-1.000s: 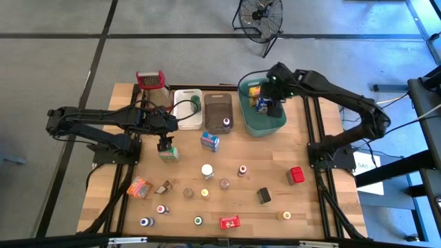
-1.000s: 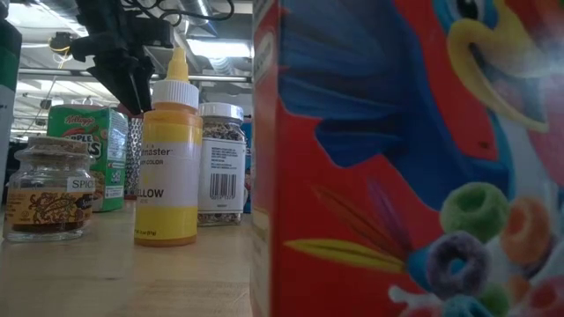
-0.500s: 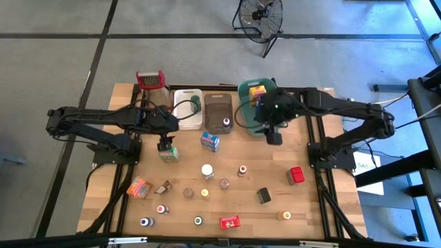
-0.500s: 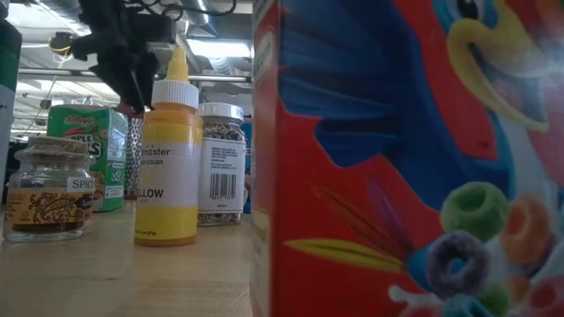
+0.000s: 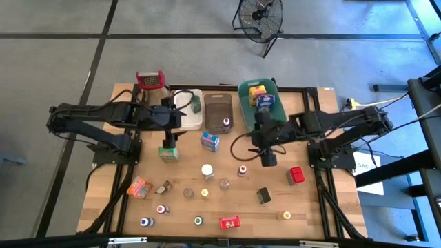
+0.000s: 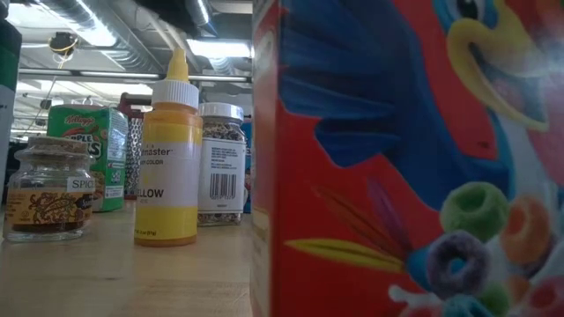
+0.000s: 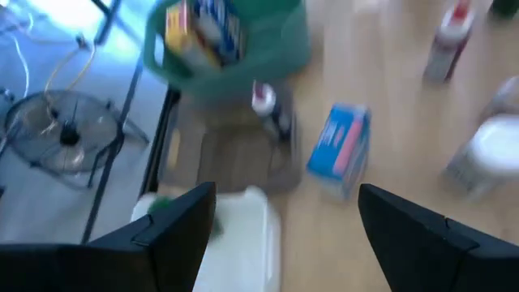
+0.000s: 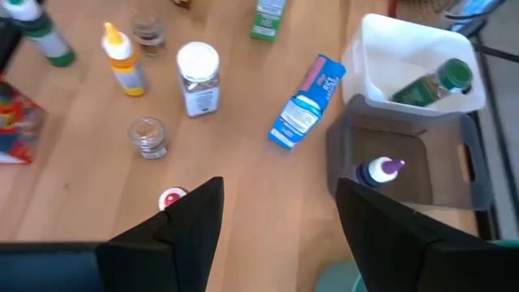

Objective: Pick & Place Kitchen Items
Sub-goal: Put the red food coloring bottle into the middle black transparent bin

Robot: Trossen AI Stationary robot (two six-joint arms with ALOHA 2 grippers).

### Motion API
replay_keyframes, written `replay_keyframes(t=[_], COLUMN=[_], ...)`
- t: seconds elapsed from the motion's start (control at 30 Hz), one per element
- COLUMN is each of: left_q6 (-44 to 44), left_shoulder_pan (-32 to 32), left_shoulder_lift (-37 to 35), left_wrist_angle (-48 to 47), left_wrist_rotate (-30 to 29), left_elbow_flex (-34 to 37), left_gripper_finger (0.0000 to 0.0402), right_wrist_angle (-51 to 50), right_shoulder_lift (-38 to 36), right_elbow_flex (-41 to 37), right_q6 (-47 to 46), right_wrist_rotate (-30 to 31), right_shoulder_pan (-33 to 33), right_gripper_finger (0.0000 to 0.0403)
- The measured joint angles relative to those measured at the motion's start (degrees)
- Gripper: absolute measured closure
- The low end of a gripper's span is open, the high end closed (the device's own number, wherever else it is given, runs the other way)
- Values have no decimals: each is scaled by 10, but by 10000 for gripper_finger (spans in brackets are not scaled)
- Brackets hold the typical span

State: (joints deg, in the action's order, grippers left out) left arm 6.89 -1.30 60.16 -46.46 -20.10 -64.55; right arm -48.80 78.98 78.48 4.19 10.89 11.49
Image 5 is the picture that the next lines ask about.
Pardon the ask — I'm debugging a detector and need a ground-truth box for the white plastic bin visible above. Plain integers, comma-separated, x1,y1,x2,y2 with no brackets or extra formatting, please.
172,89,203,131

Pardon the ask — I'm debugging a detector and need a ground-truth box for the green plastic bin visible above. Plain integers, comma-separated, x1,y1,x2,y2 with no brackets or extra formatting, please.
237,78,287,135

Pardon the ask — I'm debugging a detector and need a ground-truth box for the Rice Krispies cereal box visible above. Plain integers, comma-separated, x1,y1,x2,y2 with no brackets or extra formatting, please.
200,132,221,153

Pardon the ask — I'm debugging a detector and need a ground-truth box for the dark green tin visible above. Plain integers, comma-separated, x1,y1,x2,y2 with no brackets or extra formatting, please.
256,187,272,205

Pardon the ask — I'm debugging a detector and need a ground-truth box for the black camera rig crossbar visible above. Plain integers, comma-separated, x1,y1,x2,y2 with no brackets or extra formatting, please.
0,232,441,248

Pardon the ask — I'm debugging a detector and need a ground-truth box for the red Froot Loops box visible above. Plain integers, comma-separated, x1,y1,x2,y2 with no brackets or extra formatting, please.
219,215,241,231

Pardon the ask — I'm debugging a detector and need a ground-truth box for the red-lid smoked paprika tin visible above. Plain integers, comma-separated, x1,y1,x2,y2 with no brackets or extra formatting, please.
285,166,306,186

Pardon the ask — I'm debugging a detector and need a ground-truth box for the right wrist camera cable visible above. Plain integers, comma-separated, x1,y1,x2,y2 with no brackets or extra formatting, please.
229,132,258,162

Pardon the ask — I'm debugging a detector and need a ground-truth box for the green-lid spice jar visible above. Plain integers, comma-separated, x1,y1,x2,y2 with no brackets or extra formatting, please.
190,95,203,114

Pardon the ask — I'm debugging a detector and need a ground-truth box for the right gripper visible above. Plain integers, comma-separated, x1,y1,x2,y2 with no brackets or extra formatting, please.
247,110,300,169

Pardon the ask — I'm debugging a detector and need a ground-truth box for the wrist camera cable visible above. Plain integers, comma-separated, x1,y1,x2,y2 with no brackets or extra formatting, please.
229,132,258,162
174,89,196,112

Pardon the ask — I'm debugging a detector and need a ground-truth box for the red-lid brown container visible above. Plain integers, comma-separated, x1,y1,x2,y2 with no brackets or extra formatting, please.
154,180,172,195

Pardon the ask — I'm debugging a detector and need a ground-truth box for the white-lid seasoning jar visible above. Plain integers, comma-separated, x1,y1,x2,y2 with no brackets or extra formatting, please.
201,163,214,180

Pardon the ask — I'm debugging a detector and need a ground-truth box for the white paper sheet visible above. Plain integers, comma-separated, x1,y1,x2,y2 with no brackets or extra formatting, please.
353,151,385,196

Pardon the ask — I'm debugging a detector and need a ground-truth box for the brown plastic tray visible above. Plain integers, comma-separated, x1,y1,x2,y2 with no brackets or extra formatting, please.
203,93,235,135

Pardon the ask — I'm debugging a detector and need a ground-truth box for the yellow Corn Pops box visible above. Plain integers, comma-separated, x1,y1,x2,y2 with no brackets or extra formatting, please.
248,85,267,107

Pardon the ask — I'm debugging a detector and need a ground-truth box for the black floor fan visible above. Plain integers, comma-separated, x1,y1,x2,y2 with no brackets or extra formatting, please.
232,0,284,59

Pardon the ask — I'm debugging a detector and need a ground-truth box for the yellow extension cable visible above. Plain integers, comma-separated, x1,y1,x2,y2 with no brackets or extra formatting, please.
346,92,411,110

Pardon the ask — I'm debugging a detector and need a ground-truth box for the black aluminium table frame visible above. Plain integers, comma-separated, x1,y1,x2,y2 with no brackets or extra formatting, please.
77,83,368,241

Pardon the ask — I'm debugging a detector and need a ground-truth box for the Frosted Flakes cereal box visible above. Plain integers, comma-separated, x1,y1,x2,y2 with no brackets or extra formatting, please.
255,94,276,114

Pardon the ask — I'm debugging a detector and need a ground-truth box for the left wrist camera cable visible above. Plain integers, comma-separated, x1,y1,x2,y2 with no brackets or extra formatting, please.
174,89,196,112

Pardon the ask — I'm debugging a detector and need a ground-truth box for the red-handled metal box grater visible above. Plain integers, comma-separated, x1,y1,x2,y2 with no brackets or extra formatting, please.
136,71,172,105

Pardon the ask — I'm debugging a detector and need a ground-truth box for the black diagonal rig strut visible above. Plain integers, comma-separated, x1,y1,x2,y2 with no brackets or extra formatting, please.
354,149,441,189

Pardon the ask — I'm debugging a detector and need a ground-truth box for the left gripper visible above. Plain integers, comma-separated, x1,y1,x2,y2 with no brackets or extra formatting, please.
147,97,189,149

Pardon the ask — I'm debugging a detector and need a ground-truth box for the orange snack box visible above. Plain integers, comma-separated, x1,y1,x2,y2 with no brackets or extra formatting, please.
126,176,153,200

